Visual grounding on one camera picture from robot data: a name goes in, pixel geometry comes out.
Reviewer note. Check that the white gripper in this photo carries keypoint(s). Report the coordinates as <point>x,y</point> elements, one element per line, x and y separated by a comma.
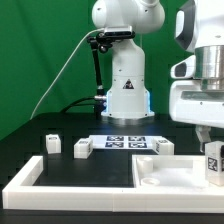
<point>189,104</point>

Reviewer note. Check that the white square tabletop part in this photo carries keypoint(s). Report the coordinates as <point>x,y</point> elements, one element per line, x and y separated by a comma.
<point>173,174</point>

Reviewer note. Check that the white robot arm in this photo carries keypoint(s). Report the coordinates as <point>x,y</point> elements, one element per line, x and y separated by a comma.
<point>199,30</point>

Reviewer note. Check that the white U-shaped obstacle fence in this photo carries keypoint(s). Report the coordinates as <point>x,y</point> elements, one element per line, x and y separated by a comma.
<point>21,193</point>

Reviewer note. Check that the black camera on mount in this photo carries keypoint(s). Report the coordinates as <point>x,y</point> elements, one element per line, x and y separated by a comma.
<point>119,34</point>

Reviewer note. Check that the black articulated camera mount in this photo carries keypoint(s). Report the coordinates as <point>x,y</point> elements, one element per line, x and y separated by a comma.
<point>97,63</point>

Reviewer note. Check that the fiducial marker sheet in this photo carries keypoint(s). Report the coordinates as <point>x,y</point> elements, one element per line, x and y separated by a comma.
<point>121,142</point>

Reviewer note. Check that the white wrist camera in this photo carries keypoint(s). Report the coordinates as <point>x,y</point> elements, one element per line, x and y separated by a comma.
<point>184,69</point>

